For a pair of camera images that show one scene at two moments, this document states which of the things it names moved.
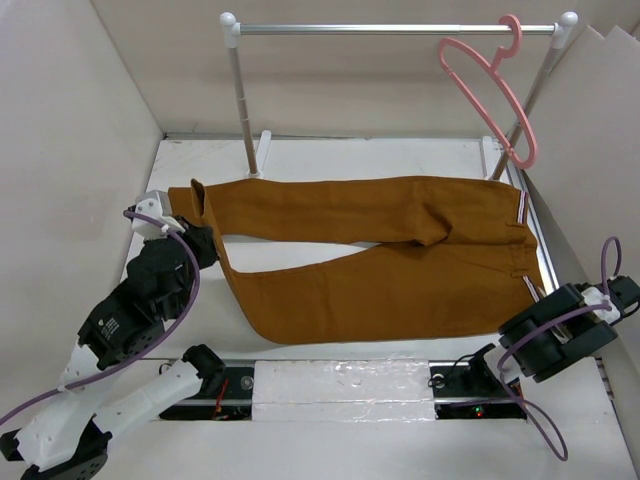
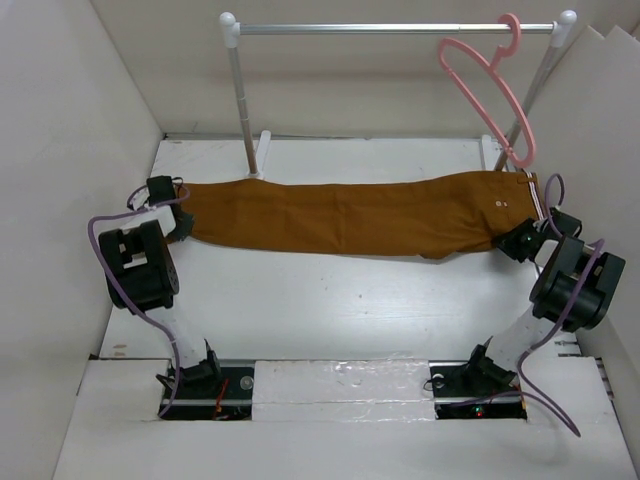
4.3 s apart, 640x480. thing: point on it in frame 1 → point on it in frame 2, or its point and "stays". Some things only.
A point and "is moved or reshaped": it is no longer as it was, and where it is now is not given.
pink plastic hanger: (502, 54) stays
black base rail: (462, 390) stays
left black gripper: (203, 237) → (186, 228)
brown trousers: (471, 270) is moved or reshaped
